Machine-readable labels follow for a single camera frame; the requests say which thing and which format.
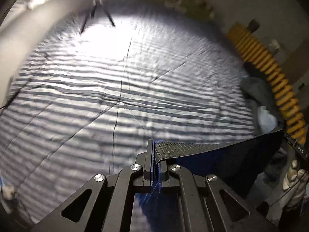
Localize blue shorts garment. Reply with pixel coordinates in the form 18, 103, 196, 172
138, 128, 284, 231

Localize white power strip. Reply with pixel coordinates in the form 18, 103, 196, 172
1, 177, 16, 201

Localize light blue garment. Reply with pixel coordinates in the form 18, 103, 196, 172
257, 106, 278, 134

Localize grey dark clothes pile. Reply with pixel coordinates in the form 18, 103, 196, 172
240, 77, 286, 136

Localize yellow wooden slatted headboard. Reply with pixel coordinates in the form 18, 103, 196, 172
226, 22, 306, 145

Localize white potted plant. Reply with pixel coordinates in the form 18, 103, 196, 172
269, 39, 281, 55

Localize dark vase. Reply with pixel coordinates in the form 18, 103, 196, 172
247, 19, 260, 33

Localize black mini tripod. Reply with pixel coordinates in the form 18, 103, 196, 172
80, 0, 116, 34

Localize green patterned pillow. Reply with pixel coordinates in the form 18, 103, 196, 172
161, 0, 216, 20

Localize black power cable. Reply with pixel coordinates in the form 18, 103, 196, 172
0, 74, 17, 111

